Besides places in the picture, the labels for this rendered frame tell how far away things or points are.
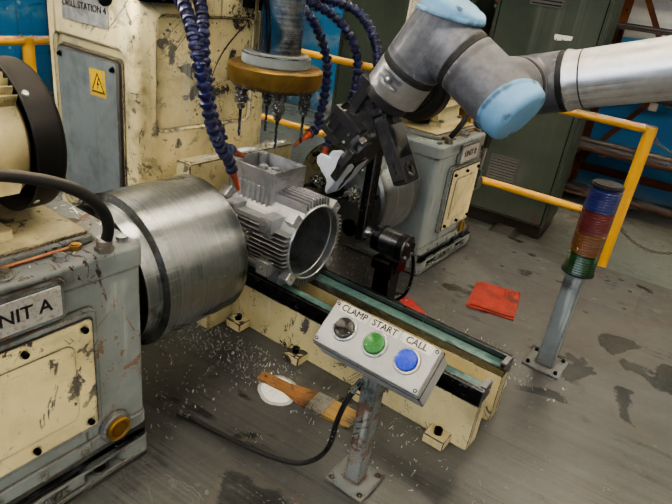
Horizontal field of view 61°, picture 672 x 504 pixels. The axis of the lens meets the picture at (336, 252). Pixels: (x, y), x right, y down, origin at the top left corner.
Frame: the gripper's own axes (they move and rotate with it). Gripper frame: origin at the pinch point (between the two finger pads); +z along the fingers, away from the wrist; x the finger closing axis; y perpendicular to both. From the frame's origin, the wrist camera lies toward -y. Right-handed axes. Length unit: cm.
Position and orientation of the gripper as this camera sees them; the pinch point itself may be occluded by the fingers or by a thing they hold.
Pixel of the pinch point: (333, 190)
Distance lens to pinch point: 101.0
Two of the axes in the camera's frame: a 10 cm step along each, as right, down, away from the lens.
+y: -6.3, -7.5, 2.1
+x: -5.9, 2.8, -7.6
